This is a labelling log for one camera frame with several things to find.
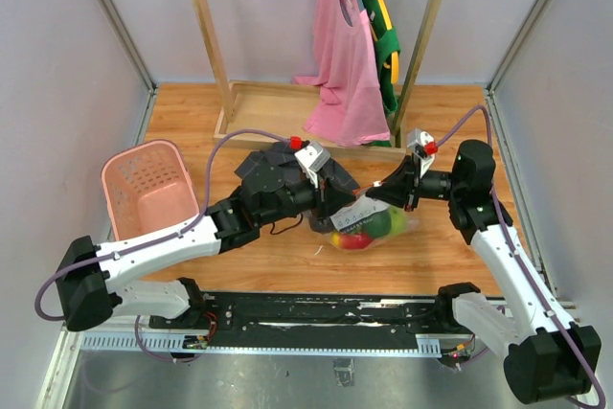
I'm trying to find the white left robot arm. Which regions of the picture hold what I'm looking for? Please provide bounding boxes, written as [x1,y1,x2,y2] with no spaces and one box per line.
[55,166,356,331]

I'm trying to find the wooden clothes rack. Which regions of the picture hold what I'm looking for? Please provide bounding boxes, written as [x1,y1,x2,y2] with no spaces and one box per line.
[192,0,442,161]

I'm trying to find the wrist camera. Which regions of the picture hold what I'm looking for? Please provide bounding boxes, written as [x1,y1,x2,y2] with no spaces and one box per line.
[294,141,331,189]
[407,128,439,178]

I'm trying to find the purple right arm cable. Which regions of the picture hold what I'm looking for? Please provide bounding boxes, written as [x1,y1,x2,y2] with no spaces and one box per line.
[433,104,607,409]

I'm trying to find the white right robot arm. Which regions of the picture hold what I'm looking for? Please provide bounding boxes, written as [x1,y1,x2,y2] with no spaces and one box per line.
[366,140,606,408]

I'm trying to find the red fake apple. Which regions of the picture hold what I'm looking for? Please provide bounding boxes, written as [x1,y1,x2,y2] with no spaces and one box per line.
[337,233,375,251]

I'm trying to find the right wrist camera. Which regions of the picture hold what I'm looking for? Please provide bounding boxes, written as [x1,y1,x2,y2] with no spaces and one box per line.
[407,128,439,178]

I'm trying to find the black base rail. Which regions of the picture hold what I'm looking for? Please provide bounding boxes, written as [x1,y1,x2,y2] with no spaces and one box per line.
[146,291,471,350]

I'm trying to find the green fake apple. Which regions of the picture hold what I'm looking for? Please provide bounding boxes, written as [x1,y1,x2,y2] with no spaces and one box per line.
[388,207,407,237]

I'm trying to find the pink t-shirt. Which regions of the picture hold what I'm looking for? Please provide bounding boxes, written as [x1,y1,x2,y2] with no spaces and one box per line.
[294,0,391,147]

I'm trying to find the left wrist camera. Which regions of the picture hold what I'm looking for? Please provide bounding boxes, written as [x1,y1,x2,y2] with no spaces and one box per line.
[294,141,331,189]

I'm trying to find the dark grey checked cloth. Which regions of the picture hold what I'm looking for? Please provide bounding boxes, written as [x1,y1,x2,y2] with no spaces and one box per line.
[234,142,333,234]

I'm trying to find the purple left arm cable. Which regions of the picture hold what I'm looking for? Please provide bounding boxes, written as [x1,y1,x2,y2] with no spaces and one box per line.
[34,128,296,365]

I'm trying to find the pink plastic basket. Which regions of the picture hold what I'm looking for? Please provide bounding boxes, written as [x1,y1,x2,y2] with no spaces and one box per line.
[101,140,199,241]

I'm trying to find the clear zip top bag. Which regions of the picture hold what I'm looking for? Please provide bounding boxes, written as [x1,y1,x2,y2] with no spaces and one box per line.
[324,188,420,252]

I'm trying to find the green t-shirt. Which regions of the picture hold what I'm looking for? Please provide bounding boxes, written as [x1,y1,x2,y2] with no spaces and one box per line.
[352,0,401,148]

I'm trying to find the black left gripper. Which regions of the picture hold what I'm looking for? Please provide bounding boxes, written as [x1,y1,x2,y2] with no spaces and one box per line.
[258,168,357,226]

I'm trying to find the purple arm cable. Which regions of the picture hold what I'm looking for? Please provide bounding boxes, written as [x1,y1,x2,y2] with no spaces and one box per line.
[34,128,296,365]
[433,104,607,409]

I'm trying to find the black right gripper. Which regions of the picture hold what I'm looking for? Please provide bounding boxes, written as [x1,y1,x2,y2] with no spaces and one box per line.
[366,153,465,213]

